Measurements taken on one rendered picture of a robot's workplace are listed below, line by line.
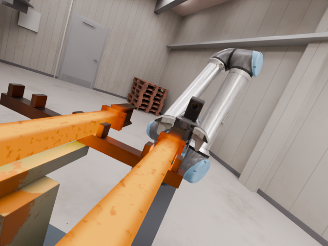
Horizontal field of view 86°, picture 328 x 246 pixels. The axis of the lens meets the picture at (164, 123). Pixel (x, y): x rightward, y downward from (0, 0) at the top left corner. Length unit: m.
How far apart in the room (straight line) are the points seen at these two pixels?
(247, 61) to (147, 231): 1.10
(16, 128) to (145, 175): 0.12
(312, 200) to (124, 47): 6.51
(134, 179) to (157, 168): 0.04
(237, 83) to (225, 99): 0.10
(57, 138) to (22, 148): 0.04
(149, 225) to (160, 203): 0.16
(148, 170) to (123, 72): 6.97
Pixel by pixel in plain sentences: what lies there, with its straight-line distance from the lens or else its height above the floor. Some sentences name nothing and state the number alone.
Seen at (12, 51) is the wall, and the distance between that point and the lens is 7.20.
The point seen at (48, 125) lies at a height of 1.04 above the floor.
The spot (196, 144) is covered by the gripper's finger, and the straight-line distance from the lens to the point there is 0.52.
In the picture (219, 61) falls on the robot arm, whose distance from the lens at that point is 1.03.
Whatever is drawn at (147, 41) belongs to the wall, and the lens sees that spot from 7.35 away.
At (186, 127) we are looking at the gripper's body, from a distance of 0.55.
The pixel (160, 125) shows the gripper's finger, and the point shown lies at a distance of 0.51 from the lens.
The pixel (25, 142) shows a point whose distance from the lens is 0.20.
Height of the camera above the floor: 1.12
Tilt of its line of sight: 12 degrees down
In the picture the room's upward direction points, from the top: 21 degrees clockwise
